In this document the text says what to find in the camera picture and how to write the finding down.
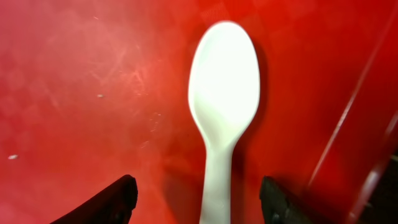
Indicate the red serving tray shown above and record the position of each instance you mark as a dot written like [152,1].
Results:
[93,90]

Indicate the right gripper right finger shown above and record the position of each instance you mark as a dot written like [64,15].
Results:
[277,207]

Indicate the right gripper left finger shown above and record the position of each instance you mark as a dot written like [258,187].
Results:
[112,205]

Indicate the white plastic spoon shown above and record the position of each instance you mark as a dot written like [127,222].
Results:
[223,97]

